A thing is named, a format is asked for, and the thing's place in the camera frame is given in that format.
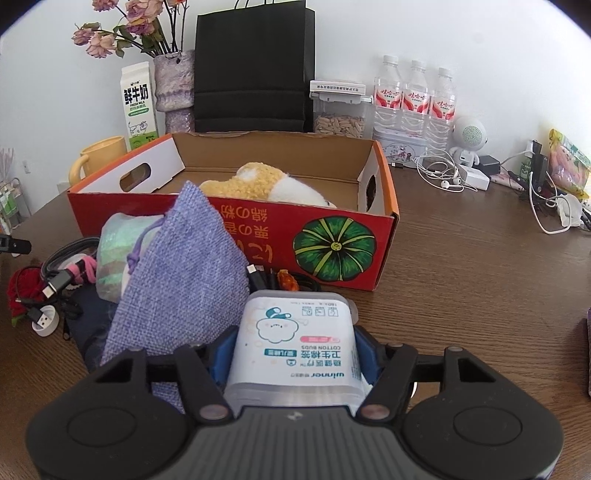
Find black braided usb cable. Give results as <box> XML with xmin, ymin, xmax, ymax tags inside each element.
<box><xmin>41</xmin><ymin>237</ymin><xmax>102</xmax><ymax>324</ymax></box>

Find white cotton swab box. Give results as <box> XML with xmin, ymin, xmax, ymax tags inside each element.
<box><xmin>224</xmin><ymin>291</ymin><xmax>375</xmax><ymax>416</ymax></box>

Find black upright device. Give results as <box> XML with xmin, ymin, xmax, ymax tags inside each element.
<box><xmin>531</xmin><ymin>141</ymin><xmax>548</xmax><ymax>195</ymax></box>

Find white charger with cable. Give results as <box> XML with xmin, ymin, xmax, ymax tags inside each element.
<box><xmin>529</xmin><ymin>185</ymin><xmax>587</xmax><ymax>235</ymax></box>

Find dried pink roses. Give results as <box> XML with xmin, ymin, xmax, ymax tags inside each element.
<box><xmin>71</xmin><ymin>0</ymin><xmax>190</xmax><ymax>60</ymax></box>

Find white charger block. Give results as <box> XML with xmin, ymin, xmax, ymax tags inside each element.
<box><xmin>457</xmin><ymin>166</ymin><xmax>491</xmax><ymax>191</ymax></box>

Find clear seed container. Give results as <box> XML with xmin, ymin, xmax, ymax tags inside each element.
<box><xmin>309</xmin><ymin>80</ymin><xmax>375</xmax><ymax>140</ymax></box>

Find yellow ceramic mug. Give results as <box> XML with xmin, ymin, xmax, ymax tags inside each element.
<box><xmin>69</xmin><ymin>136</ymin><xmax>127</xmax><ymax>188</ymax></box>

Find white tin box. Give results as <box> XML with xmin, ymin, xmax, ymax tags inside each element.
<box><xmin>372</xmin><ymin>126</ymin><xmax>428</xmax><ymax>168</ymax></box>

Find white wired earphones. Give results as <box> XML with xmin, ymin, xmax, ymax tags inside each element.
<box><xmin>416</xmin><ymin>150</ymin><xmax>467</xmax><ymax>192</ymax></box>

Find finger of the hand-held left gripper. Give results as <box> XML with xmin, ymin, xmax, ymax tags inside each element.
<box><xmin>0</xmin><ymin>234</ymin><xmax>32</xmax><ymax>256</ymax></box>

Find yellow white plush toy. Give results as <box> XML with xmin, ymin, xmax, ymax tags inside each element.
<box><xmin>198</xmin><ymin>161</ymin><xmax>338</xmax><ymax>209</ymax></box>

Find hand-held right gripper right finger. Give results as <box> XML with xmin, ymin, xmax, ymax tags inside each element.
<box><xmin>353</xmin><ymin>328</ymin><xmax>509</xmax><ymax>422</ymax></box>

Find large white ribbed cap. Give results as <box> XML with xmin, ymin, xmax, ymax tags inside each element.
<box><xmin>31</xmin><ymin>305</ymin><xmax>58</xmax><ymax>339</ymax></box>

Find red cardboard box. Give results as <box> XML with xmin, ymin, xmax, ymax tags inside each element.
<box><xmin>67</xmin><ymin>130</ymin><xmax>400</xmax><ymax>292</ymax></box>

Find red artificial rose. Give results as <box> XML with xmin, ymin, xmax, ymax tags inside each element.
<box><xmin>7</xmin><ymin>268</ymin><xmax>37</xmax><ymax>328</ymax></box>

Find yellow snack packet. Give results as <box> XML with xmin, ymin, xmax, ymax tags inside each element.
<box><xmin>547</xmin><ymin>128</ymin><xmax>591</xmax><ymax>200</ymax></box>

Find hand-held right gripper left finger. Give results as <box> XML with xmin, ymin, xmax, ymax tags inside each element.
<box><xmin>85</xmin><ymin>328</ymin><xmax>238</xmax><ymax>422</ymax></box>

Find black paper bag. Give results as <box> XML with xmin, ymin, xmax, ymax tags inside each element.
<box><xmin>193</xmin><ymin>0</ymin><xmax>317</xmax><ymax>134</ymax></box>

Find clear bag with green mask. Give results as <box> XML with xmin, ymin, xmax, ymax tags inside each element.
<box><xmin>95</xmin><ymin>212</ymin><xmax>167</xmax><ymax>305</ymax></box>

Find white green milk carton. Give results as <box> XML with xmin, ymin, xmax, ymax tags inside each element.
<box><xmin>120</xmin><ymin>61</ymin><xmax>160</xmax><ymax>151</ymax></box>

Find purple mottled vase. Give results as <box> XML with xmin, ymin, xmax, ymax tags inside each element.
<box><xmin>152</xmin><ymin>50</ymin><xmax>197</xmax><ymax>136</ymax></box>

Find clear water bottle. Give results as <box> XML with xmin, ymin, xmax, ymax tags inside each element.
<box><xmin>373</xmin><ymin>55</ymin><xmax>403</xmax><ymax>139</ymax></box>
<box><xmin>401</xmin><ymin>60</ymin><xmax>432</xmax><ymax>141</ymax></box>
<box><xmin>427</xmin><ymin>67</ymin><xmax>458</xmax><ymax>151</ymax></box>

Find white robot speaker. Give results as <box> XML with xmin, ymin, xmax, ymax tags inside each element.
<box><xmin>448</xmin><ymin>115</ymin><xmax>489</xmax><ymax>168</ymax></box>

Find dark blue zip pouch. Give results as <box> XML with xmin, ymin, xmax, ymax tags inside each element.
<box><xmin>65</xmin><ymin>284</ymin><xmax>121</xmax><ymax>374</ymax></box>

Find purple fabric drawstring pouch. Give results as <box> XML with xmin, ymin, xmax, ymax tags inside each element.
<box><xmin>99</xmin><ymin>181</ymin><xmax>250</xmax><ymax>414</ymax></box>

